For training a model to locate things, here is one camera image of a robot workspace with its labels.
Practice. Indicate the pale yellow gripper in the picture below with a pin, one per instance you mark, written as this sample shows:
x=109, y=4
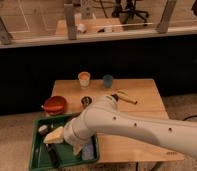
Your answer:
x=56, y=136

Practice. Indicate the black handled dish brush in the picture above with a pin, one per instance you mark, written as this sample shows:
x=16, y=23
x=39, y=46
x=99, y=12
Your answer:
x=43, y=131

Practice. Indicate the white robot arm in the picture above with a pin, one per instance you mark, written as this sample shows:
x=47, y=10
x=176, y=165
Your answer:
x=102, y=116

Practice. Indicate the red bowl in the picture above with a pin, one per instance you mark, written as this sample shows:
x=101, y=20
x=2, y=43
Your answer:
x=55, y=105

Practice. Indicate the green plastic tray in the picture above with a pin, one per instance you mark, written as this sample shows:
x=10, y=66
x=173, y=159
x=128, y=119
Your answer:
x=39, y=157

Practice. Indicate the blue sponge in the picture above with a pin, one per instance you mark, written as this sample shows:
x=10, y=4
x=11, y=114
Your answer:
x=87, y=152

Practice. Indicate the small metal cup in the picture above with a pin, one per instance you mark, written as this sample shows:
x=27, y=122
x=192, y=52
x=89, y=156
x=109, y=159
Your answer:
x=86, y=101

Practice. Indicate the orange white cup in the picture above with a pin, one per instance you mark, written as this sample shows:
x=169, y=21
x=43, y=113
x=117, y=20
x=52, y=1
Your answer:
x=84, y=79

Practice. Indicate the black rectangular block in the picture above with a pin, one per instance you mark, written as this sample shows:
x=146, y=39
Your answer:
x=115, y=96

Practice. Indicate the blue cup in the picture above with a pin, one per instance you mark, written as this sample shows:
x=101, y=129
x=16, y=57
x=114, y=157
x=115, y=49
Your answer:
x=107, y=80

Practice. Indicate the yellow banana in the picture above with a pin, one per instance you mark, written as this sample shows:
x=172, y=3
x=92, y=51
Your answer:
x=125, y=97

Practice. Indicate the black office chair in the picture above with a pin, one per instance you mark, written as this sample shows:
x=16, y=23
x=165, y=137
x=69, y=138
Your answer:
x=130, y=11

